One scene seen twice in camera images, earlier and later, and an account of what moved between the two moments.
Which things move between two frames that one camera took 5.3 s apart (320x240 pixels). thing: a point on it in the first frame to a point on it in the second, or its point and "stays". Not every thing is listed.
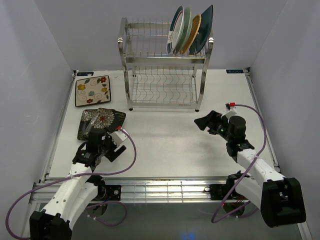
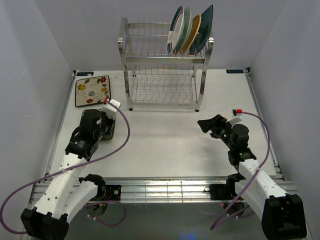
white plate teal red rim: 176,31 stays
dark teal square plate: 204,32 stays
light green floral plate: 188,28 stays
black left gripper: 112,155 to 103,115
